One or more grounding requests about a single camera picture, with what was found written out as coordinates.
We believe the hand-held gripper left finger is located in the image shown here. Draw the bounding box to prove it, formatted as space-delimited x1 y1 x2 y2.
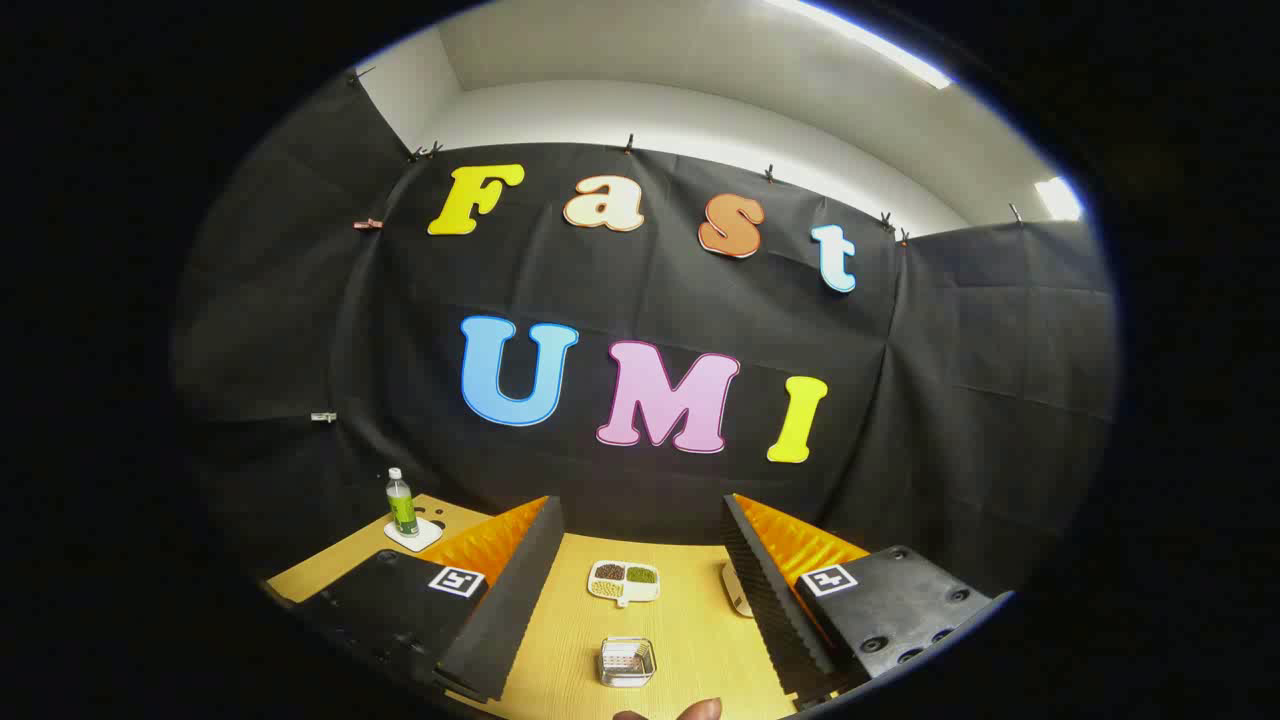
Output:
265 495 564 703

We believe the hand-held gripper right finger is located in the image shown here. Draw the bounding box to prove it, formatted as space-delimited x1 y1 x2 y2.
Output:
722 493 1013 706

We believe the white divided dish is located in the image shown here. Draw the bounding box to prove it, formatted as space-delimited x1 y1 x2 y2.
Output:
587 559 661 609

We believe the white coaster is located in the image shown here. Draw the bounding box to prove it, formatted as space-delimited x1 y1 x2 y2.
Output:
384 515 446 553

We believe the green label drink bottle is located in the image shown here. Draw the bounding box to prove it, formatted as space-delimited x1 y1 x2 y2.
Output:
386 467 421 538

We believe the row of black clamps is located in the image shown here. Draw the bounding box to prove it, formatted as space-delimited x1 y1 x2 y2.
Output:
350 65 1026 246

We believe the ceiling light panel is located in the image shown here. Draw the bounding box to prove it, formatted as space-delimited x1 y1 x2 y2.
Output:
1033 177 1085 223

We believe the metal wire basket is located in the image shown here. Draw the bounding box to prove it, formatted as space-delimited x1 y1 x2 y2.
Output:
598 637 658 689

